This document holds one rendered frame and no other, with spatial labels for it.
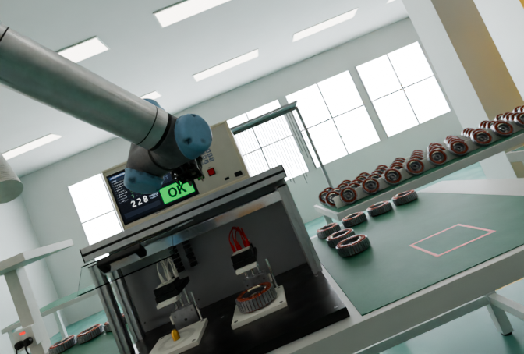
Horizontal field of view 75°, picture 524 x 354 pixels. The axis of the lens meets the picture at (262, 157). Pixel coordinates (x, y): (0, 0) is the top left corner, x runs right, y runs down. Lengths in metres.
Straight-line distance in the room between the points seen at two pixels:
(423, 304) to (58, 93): 0.75
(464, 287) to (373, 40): 7.80
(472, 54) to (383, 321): 4.08
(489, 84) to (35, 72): 4.44
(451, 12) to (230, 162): 3.95
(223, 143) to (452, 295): 0.73
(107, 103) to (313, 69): 7.42
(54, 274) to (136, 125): 8.25
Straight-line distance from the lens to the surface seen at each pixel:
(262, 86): 7.69
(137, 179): 0.69
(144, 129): 0.58
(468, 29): 4.73
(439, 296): 0.82
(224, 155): 1.11
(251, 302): 0.96
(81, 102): 0.56
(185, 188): 1.12
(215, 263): 1.25
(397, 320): 0.80
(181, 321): 1.19
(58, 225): 8.61
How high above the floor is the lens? 1.07
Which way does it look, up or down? 5 degrees up
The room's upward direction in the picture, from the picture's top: 23 degrees counter-clockwise
